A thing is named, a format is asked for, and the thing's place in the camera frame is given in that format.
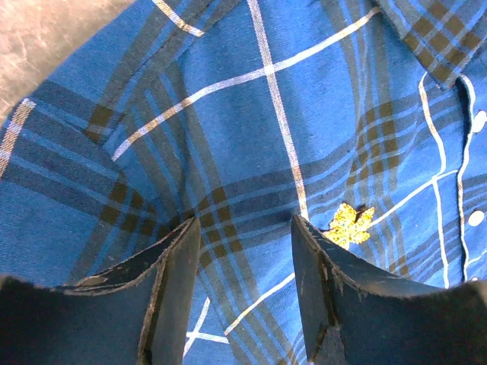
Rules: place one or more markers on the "gold leaf brooch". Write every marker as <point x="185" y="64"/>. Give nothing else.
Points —
<point x="349" y="226"/>

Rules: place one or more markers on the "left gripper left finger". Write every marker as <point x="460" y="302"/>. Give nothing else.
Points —
<point x="136" y="312"/>

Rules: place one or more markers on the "blue plaid shirt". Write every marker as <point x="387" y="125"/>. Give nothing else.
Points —
<point x="244" y="114"/>

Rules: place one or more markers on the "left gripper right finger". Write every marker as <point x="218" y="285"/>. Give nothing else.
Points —
<point x="353" y="312"/>

